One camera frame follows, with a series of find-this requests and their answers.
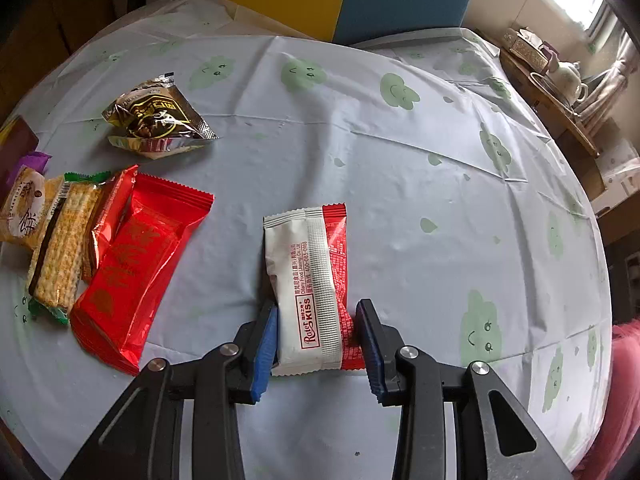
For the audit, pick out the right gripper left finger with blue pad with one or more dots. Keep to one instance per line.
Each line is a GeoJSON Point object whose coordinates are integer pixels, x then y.
{"type": "Point", "coordinates": [258, 341]}

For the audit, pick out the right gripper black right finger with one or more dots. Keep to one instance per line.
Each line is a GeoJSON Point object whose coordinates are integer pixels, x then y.
{"type": "Point", "coordinates": [379, 344]}

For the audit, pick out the white red Kiss packet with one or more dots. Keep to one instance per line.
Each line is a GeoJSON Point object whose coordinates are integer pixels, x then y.
{"type": "Point", "coordinates": [306, 261]}

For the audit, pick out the round cake snack packet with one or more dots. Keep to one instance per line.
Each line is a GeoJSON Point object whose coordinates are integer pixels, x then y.
{"type": "Point", "coordinates": [26, 207]}

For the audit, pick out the purple snack packet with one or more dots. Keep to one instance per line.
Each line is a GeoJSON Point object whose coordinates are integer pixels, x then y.
{"type": "Point", "coordinates": [34, 160]}

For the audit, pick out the pink sleeve forearm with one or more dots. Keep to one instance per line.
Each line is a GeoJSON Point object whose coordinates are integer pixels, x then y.
{"type": "Point", "coordinates": [621, 419]}

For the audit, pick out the white green patterned tablecloth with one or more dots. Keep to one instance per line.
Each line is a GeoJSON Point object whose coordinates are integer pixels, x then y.
{"type": "Point", "coordinates": [466, 226]}

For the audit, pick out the large red snack packet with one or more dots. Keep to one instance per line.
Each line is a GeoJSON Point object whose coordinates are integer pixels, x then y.
{"type": "Point", "coordinates": [112, 318]}

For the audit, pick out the green cracker packet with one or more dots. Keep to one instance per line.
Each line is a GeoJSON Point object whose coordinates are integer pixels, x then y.
{"type": "Point", "coordinates": [55, 269]}

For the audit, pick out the dark gold foil snack packet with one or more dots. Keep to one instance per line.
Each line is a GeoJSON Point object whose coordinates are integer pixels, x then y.
{"type": "Point", "coordinates": [155, 120]}

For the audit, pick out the wooden side table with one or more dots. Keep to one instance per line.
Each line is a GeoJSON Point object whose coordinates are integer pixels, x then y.
{"type": "Point", "coordinates": [539, 98]}

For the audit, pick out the gold gift box tray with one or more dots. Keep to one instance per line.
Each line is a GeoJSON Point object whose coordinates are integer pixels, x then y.
{"type": "Point", "coordinates": [17, 140]}

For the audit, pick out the white teapot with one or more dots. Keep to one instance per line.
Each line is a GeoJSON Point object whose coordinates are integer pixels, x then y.
{"type": "Point", "coordinates": [563, 81]}

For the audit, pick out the tissue box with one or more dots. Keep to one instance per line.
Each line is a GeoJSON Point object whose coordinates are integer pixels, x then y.
{"type": "Point", "coordinates": [527, 46]}

